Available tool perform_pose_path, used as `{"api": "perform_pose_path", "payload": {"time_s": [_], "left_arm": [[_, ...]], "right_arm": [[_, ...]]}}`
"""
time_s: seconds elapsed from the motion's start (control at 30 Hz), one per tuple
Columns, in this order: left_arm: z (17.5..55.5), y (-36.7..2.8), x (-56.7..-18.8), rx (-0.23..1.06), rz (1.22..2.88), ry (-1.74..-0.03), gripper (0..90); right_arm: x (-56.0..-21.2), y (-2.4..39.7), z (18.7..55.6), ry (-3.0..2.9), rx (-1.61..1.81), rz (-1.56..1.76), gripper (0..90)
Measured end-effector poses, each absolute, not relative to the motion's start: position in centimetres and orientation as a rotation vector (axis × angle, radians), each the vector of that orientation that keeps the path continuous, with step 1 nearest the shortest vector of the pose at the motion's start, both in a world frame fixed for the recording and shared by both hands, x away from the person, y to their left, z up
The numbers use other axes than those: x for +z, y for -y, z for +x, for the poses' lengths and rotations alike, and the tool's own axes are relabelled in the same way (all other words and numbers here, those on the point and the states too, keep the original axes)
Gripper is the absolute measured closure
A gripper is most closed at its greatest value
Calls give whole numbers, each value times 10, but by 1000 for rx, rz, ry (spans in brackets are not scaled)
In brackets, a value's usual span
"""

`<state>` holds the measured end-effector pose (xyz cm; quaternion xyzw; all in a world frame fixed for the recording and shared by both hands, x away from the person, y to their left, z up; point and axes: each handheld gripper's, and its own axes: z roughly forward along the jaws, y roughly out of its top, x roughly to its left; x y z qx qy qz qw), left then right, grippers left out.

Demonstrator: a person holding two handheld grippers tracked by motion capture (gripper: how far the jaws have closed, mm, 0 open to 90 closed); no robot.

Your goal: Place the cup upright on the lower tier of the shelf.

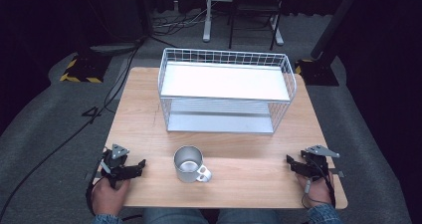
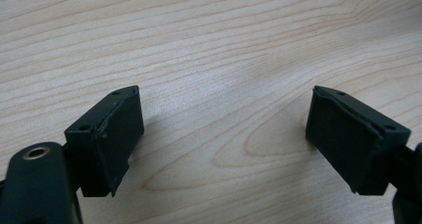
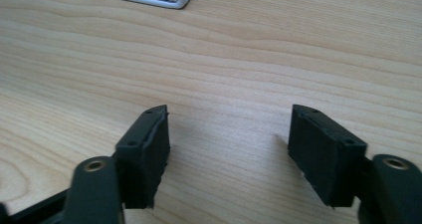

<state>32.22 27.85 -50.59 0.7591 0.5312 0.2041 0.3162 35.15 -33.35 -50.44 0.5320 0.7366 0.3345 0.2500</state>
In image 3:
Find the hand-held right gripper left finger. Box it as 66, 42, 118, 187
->
111, 105, 171, 210

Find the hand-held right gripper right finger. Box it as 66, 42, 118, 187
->
287, 104, 372, 208

